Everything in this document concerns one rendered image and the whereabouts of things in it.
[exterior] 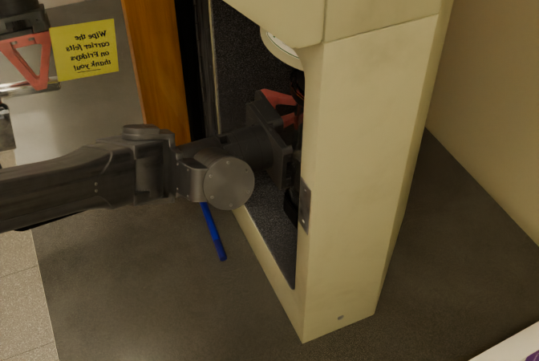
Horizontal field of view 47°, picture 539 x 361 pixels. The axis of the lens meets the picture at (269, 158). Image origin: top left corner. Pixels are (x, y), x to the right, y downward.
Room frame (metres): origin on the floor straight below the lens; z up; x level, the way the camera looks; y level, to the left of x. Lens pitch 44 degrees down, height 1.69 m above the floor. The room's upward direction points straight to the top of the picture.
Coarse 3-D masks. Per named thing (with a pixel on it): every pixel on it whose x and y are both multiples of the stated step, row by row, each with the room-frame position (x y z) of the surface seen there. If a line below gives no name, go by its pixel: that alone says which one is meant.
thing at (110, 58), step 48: (0, 0) 0.60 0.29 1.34; (48, 0) 0.62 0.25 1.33; (96, 0) 0.65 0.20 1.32; (144, 0) 0.67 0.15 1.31; (0, 48) 0.60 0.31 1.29; (48, 48) 0.62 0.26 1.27; (96, 48) 0.64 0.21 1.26; (144, 48) 0.67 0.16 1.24; (0, 96) 0.59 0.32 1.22; (48, 96) 0.61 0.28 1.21; (96, 96) 0.63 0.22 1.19; (144, 96) 0.66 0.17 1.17; (48, 144) 0.60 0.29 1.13
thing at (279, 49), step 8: (264, 32) 0.57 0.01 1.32; (264, 40) 0.56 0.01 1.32; (272, 40) 0.55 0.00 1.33; (280, 40) 0.54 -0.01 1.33; (272, 48) 0.55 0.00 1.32; (280, 48) 0.54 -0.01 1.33; (288, 48) 0.53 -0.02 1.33; (280, 56) 0.53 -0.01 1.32; (288, 56) 0.53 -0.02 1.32; (296, 56) 0.52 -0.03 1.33; (288, 64) 0.52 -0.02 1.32; (296, 64) 0.52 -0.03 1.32
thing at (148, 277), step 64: (448, 192) 0.70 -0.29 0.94; (64, 256) 0.56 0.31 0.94; (128, 256) 0.56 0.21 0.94; (192, 256) 0.56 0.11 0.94; (448, 256) 0.56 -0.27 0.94; (512, 256) 0.56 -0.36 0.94; (64, 320) 0.46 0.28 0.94; (128, 320) 0.46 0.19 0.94; (192, 320) 0.46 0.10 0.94; (256, 320) 0.46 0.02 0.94; (384, 320) 0.46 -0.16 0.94; (448, 320) 0.46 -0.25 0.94; (512, 320) 0.46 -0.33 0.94
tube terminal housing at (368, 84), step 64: (384, 0) 0.44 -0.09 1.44; (448, 0) 0.56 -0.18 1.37; (320, 64) 0.42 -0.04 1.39; (384, 64) 0.45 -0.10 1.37; (320, 128) 0.42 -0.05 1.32; (384, 128) 0.45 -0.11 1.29; (320, 192) 0.42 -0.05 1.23; (384, 192) 0.46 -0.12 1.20; (256, 256) 0.56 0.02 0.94; (320, 256) 0.43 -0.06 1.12; (384, 256) 0.46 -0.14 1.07; (320, 320) 0.43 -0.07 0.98
